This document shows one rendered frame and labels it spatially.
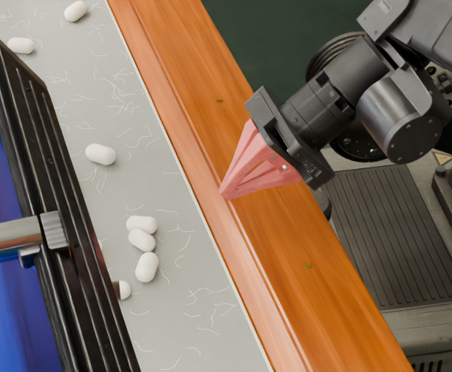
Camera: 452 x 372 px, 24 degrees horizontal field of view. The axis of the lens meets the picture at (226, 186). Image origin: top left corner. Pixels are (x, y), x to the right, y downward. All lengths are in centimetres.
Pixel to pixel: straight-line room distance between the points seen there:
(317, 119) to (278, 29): 190
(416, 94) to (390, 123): 4
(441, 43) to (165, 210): 41
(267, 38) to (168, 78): 150
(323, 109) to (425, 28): 12
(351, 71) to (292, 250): 23
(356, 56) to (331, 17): 196
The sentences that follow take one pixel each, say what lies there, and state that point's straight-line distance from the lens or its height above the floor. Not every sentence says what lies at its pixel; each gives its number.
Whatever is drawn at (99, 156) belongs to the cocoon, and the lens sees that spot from 127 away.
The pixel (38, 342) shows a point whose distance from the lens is 61.
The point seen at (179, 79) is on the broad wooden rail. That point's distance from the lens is 137.
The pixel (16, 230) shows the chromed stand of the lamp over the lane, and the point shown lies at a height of 112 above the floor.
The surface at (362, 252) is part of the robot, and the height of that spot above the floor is 48.
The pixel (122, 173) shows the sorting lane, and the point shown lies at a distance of 127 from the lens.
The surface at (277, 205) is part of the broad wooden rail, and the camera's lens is 118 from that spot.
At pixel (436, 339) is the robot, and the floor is 47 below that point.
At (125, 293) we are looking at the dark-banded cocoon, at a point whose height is 75.
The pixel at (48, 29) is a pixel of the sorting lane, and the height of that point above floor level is 74.
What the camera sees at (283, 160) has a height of 90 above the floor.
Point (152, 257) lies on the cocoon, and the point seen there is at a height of 76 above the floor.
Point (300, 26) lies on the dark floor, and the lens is 291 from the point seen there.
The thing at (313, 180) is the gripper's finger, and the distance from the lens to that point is 102.
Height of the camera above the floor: 155
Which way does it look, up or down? 41 degrees down
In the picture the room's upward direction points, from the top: straight up
